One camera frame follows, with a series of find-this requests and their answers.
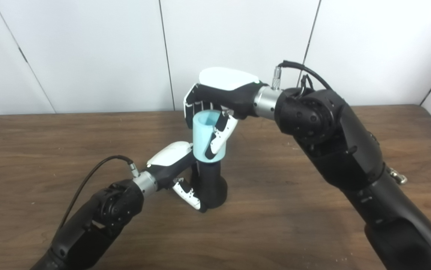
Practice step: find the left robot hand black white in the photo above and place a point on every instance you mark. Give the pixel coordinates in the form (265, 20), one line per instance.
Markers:
(170, 155)

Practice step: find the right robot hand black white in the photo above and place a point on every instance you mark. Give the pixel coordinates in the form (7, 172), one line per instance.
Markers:
(230, 90)

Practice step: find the black funnel-shaped nozzle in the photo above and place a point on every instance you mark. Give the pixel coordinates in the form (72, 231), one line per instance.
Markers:
(213, 183)

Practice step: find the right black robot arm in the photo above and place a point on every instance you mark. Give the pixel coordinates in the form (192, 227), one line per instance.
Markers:
(350, 150)

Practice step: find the silver metal plug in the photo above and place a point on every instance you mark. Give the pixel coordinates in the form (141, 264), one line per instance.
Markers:
(397, 175)

